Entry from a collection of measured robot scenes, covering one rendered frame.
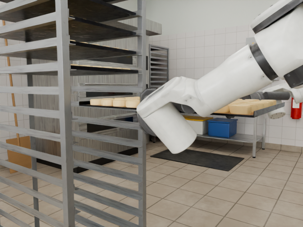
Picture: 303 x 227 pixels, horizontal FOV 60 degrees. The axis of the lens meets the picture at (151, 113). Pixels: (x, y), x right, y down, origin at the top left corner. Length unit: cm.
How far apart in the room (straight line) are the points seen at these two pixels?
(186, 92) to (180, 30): 506
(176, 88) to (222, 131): 396
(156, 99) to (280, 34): 22
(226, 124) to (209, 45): 162
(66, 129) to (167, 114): 56
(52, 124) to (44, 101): 32
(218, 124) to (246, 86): 398
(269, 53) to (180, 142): 22
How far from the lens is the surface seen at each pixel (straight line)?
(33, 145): 166
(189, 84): 46
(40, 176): 123
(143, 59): 130
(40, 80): 370
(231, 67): 43
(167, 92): 46
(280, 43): 42
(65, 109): 97
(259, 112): 67
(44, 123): 368
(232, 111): 67
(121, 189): 149
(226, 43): 506
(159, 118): 49
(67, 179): 103
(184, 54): 538
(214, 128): 443
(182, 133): 50
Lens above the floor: 107
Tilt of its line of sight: 6 degrees down
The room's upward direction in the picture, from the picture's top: straight up
